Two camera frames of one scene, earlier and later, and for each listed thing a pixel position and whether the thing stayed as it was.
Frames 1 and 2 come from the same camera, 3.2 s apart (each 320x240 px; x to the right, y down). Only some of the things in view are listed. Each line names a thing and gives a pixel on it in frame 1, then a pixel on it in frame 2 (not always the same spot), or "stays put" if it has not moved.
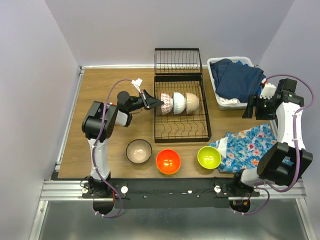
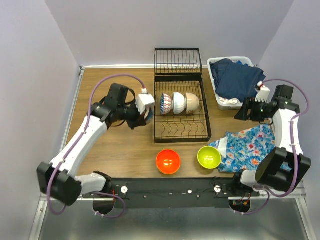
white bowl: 192,102 stays put
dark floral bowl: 139,151 to 149,113
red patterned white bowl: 167,106 stays put
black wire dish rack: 180,70 stays put
